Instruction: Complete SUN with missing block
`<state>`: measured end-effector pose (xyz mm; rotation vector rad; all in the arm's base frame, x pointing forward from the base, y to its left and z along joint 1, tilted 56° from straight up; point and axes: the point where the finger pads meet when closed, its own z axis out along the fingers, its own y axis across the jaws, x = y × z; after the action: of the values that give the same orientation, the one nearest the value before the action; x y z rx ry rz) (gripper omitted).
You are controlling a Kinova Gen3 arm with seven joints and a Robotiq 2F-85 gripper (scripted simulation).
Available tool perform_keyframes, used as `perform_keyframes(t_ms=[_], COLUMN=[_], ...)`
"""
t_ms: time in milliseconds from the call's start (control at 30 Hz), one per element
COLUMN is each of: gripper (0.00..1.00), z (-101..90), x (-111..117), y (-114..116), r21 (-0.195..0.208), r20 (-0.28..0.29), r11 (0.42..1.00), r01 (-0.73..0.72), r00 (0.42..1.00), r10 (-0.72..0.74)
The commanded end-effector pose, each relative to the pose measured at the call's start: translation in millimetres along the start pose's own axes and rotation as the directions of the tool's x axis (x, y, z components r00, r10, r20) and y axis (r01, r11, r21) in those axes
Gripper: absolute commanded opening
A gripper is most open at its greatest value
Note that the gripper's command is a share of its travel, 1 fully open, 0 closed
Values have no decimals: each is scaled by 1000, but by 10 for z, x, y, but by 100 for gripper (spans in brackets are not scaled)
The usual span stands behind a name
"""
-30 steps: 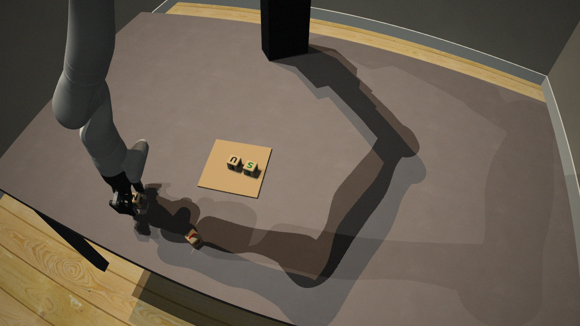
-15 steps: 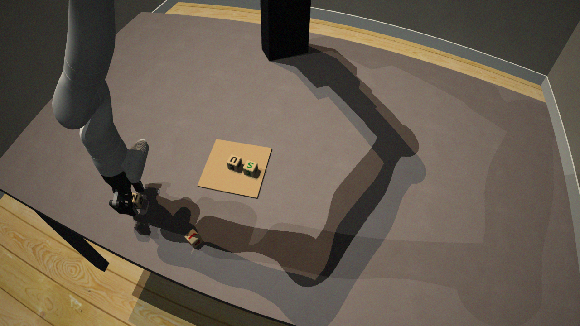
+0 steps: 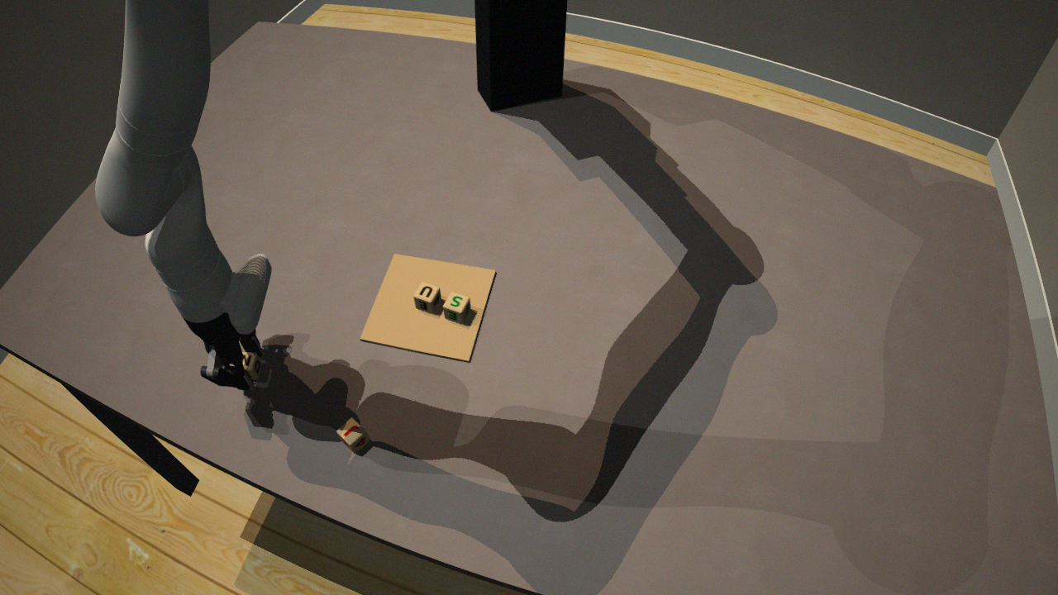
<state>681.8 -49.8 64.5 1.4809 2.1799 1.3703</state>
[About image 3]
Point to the light orange mat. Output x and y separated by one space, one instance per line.
394 320

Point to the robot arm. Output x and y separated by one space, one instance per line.
164 85

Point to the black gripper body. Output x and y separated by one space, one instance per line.
212 333

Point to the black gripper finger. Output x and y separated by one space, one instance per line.
250 343
221 373

